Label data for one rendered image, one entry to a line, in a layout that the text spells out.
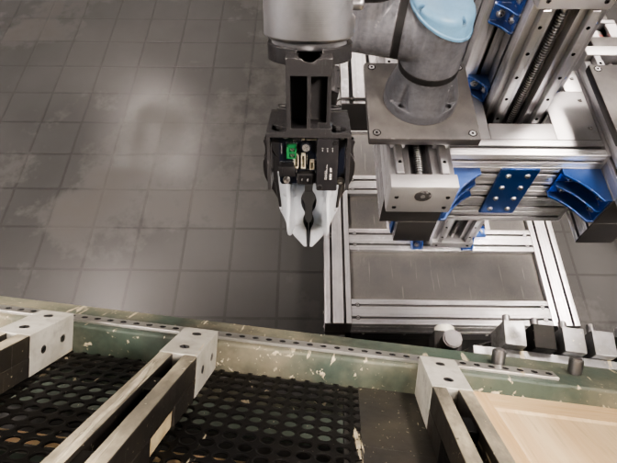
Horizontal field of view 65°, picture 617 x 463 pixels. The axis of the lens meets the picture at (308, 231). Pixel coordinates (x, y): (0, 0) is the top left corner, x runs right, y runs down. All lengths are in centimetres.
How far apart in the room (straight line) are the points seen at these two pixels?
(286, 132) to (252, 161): 189
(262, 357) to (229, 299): 105
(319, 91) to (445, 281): 142
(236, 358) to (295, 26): 65
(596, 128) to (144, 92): 209
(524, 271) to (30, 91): 248
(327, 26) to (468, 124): 69
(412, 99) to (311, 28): 62
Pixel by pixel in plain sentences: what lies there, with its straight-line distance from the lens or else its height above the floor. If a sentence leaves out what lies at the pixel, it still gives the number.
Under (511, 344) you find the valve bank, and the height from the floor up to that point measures 76.
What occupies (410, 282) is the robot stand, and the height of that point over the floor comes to 21.
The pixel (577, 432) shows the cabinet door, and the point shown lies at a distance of 91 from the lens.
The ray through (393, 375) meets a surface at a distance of 91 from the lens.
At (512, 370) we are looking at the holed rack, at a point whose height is 90.
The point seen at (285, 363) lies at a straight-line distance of 91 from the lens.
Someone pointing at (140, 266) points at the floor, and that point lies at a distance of 210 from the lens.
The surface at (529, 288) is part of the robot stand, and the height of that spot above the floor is 21.
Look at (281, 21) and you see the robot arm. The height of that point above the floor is 153.
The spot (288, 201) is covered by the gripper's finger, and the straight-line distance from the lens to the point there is 47.
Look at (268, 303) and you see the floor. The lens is 192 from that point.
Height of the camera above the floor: 177
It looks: 59 degrees down
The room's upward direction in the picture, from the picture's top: straight up
